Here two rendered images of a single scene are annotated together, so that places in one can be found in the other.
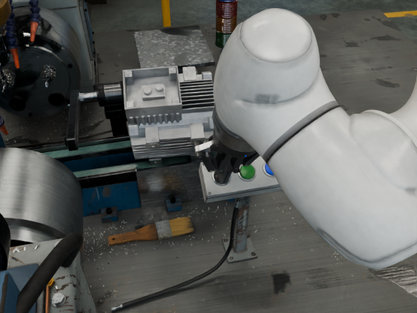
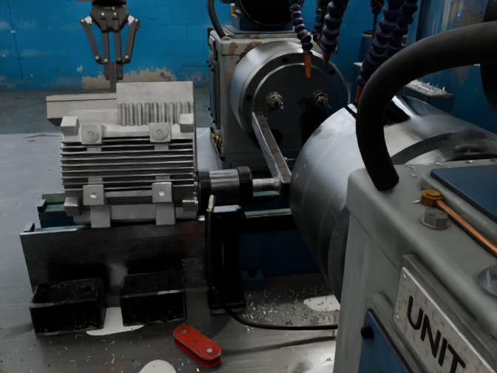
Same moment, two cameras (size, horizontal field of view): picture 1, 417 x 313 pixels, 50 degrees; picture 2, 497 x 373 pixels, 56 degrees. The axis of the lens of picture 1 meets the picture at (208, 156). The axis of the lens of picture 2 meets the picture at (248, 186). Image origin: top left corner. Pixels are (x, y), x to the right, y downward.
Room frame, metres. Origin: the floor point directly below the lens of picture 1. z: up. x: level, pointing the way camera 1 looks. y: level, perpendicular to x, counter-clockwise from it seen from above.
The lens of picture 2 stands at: (1.60, 0.30, 1.30)
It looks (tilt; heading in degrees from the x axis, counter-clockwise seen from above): 24 degrees down; 182
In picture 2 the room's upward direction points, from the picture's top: straight up
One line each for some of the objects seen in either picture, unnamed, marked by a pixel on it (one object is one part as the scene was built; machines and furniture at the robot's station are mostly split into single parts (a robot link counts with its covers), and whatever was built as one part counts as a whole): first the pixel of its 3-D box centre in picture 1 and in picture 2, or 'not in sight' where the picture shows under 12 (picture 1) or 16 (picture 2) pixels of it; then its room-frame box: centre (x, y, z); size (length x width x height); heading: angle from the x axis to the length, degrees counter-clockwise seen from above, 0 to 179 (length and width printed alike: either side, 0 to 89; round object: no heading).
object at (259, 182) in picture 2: (94, 95); (256, 185); (0.96, 0.29, 1.01); 0.08 x 0.02 x 0.02; 102
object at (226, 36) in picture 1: (226, 36); not in sight; (1.20, -0.06, 1.05); 0.06 x 0.06 x 0.04
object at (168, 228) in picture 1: (151, 231); not in sight; (0.69, 0.14, 0.80); 0.21 x 0.05 x 0.01; 104
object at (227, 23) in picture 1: (226, 21); not in sight; (1.20, -0.06, 1.10); 0.06 x 0.06 x 0.04
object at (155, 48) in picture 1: (173, 61); not in sight; (1.40, 0.12, 0.86); 0.27 x 0.24 x 0.12; 12
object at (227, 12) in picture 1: (226, 5); not in sight; (1.20, -0.06, 1.14); 0.06 x 0.06 x 0.04
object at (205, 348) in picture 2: not in sight; (196, 345); (1.08, 0.21, 0.81); 0.09 x 0.03 x 0.02; 49
